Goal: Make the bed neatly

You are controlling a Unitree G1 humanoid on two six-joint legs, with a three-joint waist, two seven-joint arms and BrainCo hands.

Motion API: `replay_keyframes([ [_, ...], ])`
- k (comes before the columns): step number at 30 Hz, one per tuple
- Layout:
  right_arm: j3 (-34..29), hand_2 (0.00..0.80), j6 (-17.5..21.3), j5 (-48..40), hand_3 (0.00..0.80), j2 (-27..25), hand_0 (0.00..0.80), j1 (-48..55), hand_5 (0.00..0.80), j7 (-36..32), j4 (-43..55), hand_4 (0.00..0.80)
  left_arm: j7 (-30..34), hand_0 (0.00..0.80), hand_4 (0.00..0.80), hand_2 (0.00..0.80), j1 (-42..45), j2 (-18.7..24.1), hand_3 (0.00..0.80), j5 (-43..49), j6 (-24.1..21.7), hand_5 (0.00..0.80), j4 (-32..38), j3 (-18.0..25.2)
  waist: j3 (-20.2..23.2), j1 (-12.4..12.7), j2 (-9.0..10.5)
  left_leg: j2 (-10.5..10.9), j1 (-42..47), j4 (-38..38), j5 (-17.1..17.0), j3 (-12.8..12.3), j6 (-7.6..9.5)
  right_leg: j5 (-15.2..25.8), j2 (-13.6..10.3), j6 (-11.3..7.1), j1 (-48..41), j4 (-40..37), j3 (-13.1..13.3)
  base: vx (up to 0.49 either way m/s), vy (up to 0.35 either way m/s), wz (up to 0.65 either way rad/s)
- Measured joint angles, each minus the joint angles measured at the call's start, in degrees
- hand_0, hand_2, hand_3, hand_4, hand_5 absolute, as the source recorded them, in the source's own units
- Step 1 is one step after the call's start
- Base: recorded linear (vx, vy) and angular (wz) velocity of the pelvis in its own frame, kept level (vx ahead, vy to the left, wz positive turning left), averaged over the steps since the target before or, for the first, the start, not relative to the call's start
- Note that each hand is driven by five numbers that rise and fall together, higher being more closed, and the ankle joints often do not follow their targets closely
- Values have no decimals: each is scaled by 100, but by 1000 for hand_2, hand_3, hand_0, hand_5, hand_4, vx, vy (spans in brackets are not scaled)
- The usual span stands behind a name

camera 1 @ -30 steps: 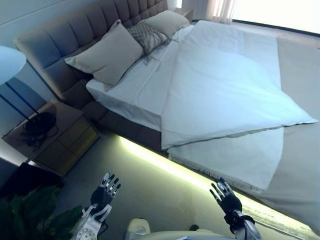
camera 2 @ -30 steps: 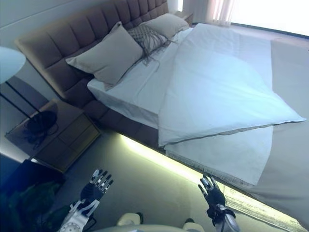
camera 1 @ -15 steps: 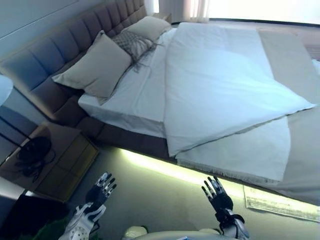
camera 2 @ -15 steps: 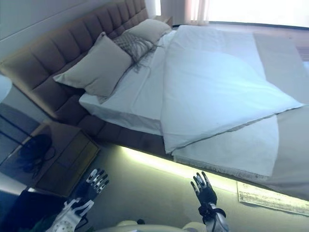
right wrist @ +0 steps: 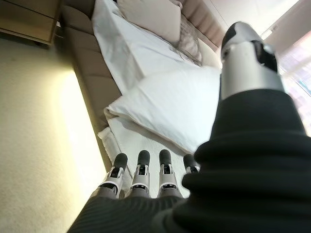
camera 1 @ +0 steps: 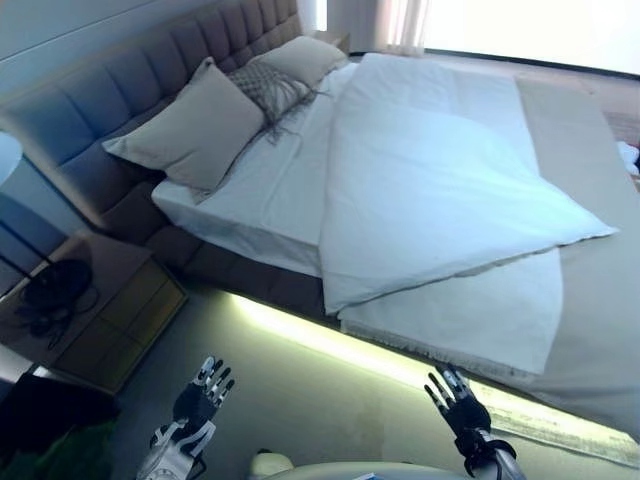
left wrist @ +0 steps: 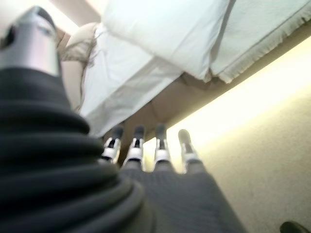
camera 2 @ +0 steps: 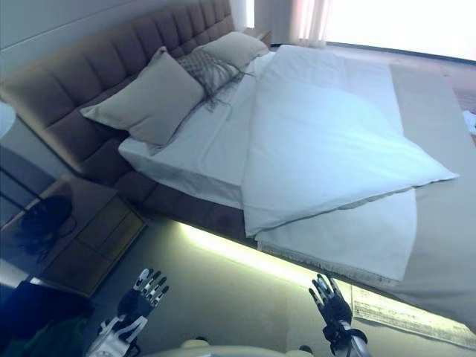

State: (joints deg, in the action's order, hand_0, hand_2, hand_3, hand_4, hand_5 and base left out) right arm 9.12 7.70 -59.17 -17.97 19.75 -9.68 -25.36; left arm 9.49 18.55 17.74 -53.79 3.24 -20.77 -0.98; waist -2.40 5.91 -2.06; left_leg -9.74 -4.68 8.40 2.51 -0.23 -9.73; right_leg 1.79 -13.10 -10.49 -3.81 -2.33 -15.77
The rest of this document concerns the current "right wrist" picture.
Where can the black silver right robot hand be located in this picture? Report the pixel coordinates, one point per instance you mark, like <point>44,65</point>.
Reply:
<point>230,194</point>

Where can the white duvet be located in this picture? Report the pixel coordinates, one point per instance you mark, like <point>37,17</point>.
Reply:
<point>170,104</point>

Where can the white fitted bed sheet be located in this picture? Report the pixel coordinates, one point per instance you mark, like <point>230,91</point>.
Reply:
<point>126,48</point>

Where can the fringed macrame cushion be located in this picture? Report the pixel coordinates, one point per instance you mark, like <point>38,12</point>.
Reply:
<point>187,38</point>

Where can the large beige pillow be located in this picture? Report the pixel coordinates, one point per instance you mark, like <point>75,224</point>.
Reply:
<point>153,19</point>

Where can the wooden nightstand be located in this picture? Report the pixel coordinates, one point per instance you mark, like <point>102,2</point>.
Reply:
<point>29,21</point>

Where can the brown upholstered bed frame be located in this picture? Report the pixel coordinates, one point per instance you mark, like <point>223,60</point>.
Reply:
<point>85,53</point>

